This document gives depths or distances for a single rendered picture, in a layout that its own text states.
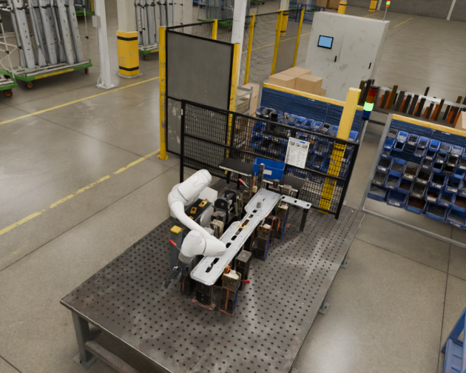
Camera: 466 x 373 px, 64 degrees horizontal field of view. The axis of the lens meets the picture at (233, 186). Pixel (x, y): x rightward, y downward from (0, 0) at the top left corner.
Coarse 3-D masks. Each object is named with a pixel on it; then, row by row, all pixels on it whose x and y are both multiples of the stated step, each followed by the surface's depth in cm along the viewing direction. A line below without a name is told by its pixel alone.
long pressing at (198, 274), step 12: (264, 192) 359; (252, 204) 340; (264, 204) 342; (264, 216) 327; (228, 228) 307; (252, 228) 310; (228, 240) 294; (240, 240) 296; (228, 252) 282; (204, 264) 269; (216, 264) 270; (228, 264) 272; (192, 276) 258; (204, 276) 259; (216, 276) 260
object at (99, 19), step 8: (96, 0) 800; (96, 8) 809; (104, 8) 816; (96, 16) 807; (104, 16) 823; (96, 24) 816; (104, 24) 830; (104, 32) 837; (104, 40) 844; (104, 48) 851; (104, 56) 859; (104, 64) 867; (104, 72) 876; (104, 80) 887; (104, 88) 884
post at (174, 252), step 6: (174, 234) 273; (180, 234) 277; (174, 240) 276; (180, 240) 280; (174, 246) 280; (180, 246) 285; (174, 252) 283; (174, 258) 286; (174, 264) 289; (174, 276) 296
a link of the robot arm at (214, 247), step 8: (176, 208) 268; (176, 216) 265; (184, 216) 261; (184, 224) 260; (192, 224) 257; (200, 232) 254; (208, 232) 254; (208, 240) 240; (216, 240) 243; (208, 248) 236; (216, 248) 239; (224, 248) 243; (216, 256) 242
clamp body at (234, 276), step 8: (232, 272) 256; (224, 280) 256; (232, 280) 253; (224, 288) 259; (232, 288) 256; (224, 296) 264; (232, 296) 262; (224, 304) 267; (232, 304) 264; (224, 312) 271; (232, 312) 268
